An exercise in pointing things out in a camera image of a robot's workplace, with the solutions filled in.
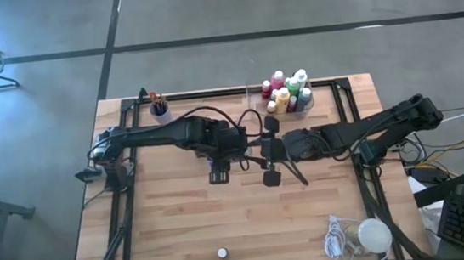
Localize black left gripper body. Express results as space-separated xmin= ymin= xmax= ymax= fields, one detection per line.
xmin=189 ymin=112 xmax=253 ymax=188

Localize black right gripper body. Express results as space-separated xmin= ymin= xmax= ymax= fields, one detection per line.
xmin=257 ymin=110 xmax=332 ymax=189

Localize clear plastic bin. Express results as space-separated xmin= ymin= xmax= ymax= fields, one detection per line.
xmin=245 ymin=75 xmax=317 ymax=125

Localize large teal paint bottle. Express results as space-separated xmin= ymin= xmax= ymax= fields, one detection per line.
xmin=295 ymin=87 xmax=314 ymax=114

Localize large yellow paint bottle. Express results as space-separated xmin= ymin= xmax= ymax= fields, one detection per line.
xmin=273 ymin=86 xmax=294 ymax=116

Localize large green paint bottle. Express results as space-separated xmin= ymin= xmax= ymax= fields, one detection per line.
xmin=285 ymin=76 xmax=302 ymax=99

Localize large pink paint bottle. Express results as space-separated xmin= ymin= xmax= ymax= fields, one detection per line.
xmin=269 ymin=70 xmax=288 ymax=93

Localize lavender plastic cup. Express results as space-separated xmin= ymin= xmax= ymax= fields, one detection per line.
xmin=147 ymin=99 xmax=175 ymax=127

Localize white plastic bag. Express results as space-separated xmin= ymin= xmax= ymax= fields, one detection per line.
xmin=406 ymin=173 xmax=445 ymax=254

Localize black desk beam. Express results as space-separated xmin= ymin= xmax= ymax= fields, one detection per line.
xmin=410 ymin=170 xmax=464 ymax=210

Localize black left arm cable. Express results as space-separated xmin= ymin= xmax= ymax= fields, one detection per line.
xmin=156 ymin=99 xmax=266 ymax=147

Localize white coiled cable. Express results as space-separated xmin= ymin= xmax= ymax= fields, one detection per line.
xmin=320 ymin=213 xmax=356 ymax=260

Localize black floor cables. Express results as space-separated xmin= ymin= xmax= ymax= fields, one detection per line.
xmin=394 ymin=136 xmax=433 ymax=167

